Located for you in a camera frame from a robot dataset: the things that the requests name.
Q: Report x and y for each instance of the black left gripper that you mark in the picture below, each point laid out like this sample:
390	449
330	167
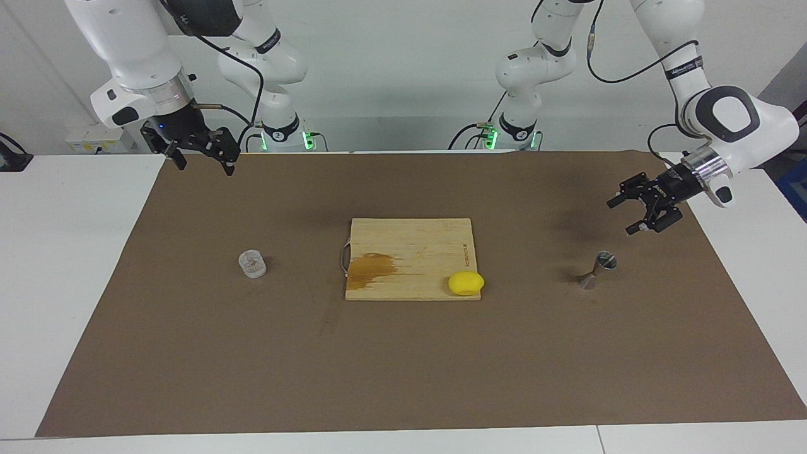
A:
678	184

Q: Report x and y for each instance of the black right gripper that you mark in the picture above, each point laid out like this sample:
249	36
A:
179	126

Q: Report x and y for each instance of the steel double jigger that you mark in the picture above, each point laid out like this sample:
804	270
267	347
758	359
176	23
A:
605	260

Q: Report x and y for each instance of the small clear glass cup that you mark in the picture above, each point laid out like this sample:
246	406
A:
252	265

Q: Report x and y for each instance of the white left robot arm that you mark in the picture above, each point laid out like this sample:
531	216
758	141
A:
731	113

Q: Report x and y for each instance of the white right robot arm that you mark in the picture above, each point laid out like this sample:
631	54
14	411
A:
126	38

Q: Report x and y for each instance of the blue crate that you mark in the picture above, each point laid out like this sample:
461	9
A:
795	192

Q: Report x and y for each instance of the black device on table edge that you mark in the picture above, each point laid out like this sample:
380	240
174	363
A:
12	157

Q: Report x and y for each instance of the yellow lemon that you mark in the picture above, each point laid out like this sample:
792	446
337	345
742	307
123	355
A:
466	284

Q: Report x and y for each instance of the brown table mat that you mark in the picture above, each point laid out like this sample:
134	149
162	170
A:
252	353

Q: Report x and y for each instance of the bamboo cutting board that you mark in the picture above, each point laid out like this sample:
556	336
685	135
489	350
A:
416	246

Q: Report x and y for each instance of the white wall socket box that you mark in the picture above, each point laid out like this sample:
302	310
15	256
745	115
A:
101	139

